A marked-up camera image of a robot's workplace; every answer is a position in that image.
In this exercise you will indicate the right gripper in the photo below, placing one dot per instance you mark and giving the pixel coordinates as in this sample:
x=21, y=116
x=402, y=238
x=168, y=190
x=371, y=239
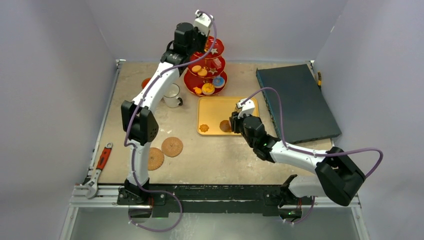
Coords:
x=236, y=122

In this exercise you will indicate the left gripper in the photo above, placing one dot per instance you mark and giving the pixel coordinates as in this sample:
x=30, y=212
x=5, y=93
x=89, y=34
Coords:
x=204, y=38

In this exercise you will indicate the round orange cookie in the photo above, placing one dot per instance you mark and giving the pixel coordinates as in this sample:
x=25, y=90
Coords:
x=202, y=73
x=196, y=68

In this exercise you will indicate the brown star cookie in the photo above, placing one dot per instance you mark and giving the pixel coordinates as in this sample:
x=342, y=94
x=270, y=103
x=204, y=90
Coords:
x=212, y=71

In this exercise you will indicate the red three-tier cake stand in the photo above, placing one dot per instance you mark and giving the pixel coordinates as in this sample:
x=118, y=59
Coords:
x=207, y=77

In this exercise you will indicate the orange fish shaped cookie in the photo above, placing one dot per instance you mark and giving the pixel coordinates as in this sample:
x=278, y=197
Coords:
x=197, y=90

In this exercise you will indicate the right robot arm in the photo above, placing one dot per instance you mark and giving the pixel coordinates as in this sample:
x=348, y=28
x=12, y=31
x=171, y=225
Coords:
x=336, y=175

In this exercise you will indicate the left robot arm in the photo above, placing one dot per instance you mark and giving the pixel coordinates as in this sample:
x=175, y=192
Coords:
x=138, y=119

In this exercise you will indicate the pink cake slice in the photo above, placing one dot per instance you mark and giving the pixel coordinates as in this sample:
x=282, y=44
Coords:
x=217, y=63

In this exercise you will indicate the yellow serving tray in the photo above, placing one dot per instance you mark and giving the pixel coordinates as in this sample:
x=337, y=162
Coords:
x=211, y=110

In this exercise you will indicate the flower shaped cookie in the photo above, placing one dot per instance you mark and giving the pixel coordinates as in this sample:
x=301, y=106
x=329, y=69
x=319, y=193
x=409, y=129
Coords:
x=204, y=128

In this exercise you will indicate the blue iced donut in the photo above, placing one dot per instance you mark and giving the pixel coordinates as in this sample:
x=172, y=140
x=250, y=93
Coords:
x=218, y=82

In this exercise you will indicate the yellow iced donut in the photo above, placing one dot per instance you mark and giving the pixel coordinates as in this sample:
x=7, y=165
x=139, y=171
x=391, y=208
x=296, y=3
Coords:
x=208, y=89

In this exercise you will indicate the white ribbed mug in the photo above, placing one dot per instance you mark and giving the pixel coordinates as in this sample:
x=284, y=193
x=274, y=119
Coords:
x=172, y=97

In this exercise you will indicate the orange mug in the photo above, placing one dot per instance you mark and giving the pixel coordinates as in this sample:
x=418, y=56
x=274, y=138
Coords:
x=145, y=82

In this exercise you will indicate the silver wrench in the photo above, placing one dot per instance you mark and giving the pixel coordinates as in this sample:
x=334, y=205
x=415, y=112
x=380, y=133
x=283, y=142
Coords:
x=92, y=184

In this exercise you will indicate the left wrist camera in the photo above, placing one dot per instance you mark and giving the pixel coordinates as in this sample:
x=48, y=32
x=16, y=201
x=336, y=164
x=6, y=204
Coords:
x=203, y=22

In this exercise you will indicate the black base frame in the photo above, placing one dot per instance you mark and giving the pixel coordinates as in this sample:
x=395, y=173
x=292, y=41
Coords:
x=165, y=198

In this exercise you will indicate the yellow handled screwdriver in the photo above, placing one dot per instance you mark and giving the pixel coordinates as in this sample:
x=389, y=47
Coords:
x=319, y=80

